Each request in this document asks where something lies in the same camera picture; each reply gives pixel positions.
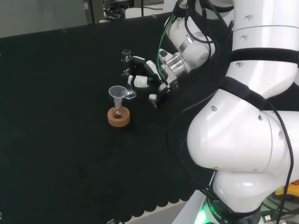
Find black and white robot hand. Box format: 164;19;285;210
121;55;180;112

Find clear graduated cylinder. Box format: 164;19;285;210
121;49;137;100

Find clear plastic funnel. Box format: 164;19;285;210
108;85;128;108

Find small round-bottom glass flask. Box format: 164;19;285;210
111;104;124;119

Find black cloth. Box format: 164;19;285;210
0;11;234;220

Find grey partition panel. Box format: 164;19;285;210
0;0;94;38

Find yellow stop button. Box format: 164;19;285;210
275;179;299;197

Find green cable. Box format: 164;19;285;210
157;0;185;86

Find cork ring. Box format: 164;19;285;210
107;106;131;128

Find black tripod with cables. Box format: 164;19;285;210
104;0;127;23

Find long black arm cable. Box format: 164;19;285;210
266;98;295;224

